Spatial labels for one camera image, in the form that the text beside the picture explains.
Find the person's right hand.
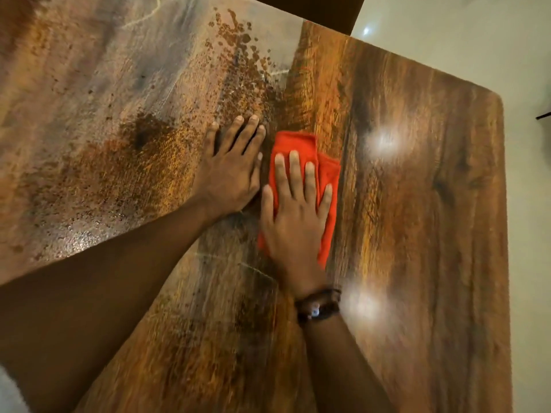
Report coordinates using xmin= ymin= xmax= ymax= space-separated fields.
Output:
xmin=259 ymin=150 xmax=333 ymax=301

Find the black white plaid shirt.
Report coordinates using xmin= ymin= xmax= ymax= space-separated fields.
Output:
xmin=0 ymin=365 xmax=29 ymax=413

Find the dark brown chair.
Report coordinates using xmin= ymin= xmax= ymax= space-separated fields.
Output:
xmin=245 ymin=0 xmax=367 ymax=37

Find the person's right forearm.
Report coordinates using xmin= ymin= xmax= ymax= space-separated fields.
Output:
xmin=303 ymin=315 xmax=396 ymax=413

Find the black beaded bracelet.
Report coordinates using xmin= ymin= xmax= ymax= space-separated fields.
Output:
xmin=297 ymin=298 xmax=341 ymax=326

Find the person's left forearm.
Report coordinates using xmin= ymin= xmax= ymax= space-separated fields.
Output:
xmin=0 ymin=206 xmax=214 ymax=413

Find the person's left hand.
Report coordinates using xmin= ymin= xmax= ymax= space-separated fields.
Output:
xmin=189 ymin=115 xmax=267 ymax=221

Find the wooden table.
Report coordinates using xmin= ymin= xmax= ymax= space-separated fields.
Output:
xmin=0 ymin=0 xmax=513 ymax=413

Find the red cleaning cloth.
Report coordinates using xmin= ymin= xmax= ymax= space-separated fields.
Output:
xmin=257 ymin=131 xmax=342 ymax=270

